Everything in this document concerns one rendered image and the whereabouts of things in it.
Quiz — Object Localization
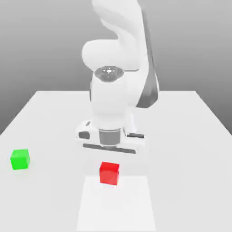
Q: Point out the small green cube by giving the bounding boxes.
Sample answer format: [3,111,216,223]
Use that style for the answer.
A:
[10,149,30,170]

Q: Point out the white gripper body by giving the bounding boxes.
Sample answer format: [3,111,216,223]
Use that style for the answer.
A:
[81,139,148,166]

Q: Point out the small red cube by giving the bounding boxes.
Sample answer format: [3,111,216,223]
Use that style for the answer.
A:
[99,161,120,186]

